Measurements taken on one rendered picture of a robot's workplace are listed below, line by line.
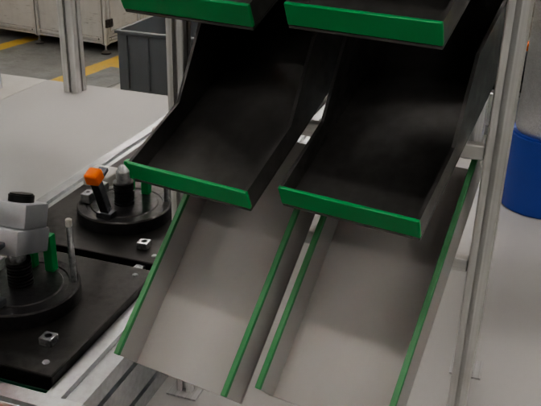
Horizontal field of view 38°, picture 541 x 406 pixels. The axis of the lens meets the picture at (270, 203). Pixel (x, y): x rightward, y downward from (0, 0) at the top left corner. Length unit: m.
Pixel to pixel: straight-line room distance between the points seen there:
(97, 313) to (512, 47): 0.55
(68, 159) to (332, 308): 1.03
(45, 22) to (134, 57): 3.53
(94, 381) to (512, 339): 0.59
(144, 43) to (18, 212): 2.04
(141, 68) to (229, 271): 2.20
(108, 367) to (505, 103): 0.50
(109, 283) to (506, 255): 0.69
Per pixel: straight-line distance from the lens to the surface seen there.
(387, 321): 0.77
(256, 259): 0.81
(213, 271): 0.83
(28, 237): 0.95
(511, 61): 0.73
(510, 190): 1.53
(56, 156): 1.74
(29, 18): 6.57
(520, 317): 1.21
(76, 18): 2.16
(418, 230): 0.65
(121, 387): 0.91
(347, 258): 0.80
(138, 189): 1.23
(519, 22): 0.72
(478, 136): 1.84
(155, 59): 2.93
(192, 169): 0.74
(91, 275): 1.04
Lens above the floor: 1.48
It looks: 25 degrees down
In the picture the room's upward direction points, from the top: 2 degrees clockwise
